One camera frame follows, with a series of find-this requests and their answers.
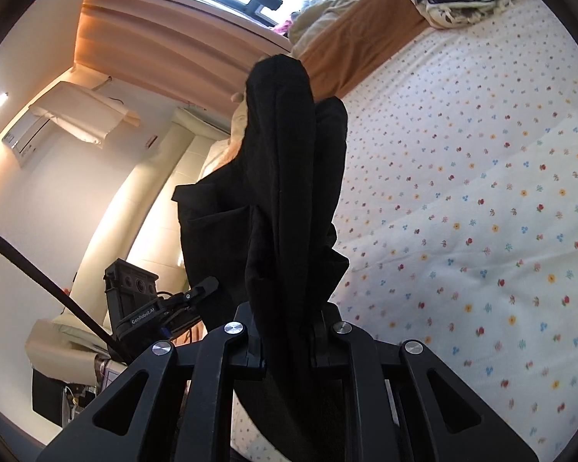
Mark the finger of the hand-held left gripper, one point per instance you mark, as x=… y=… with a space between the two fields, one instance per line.
x=200 y=288

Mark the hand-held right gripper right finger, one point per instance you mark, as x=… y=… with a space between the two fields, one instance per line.
x=325 y=341

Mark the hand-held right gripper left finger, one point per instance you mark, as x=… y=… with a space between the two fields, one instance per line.
x=248 y=341

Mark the black button shirt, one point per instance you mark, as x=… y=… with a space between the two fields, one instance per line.
x=279 y=178

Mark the black box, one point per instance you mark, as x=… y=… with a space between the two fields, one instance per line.
x=48 y=397

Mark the white air conditioner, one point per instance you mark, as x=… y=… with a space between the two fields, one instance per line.
x=26 y=147

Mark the white floral bedsheet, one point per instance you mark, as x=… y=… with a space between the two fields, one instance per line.
x=462 y=178

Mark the orange curtain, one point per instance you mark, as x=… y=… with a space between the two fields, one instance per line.
x=173 y=48

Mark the pink cloth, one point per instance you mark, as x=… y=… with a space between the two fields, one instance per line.
x=284 y=26

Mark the cream quilt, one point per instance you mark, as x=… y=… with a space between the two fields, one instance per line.
x=318 y=19

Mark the orange blanket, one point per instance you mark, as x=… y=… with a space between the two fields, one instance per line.
x=361 y=29

